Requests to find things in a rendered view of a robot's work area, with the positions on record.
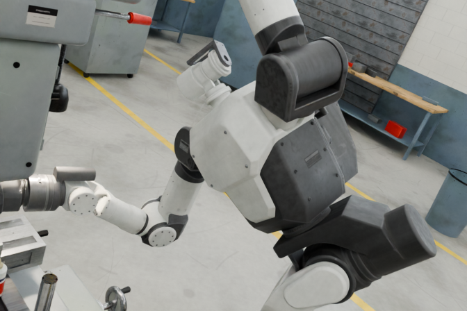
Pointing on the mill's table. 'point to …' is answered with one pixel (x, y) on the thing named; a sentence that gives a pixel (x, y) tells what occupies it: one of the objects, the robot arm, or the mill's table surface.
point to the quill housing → (23, 103)
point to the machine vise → (20, 244)
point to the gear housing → (44, 14)
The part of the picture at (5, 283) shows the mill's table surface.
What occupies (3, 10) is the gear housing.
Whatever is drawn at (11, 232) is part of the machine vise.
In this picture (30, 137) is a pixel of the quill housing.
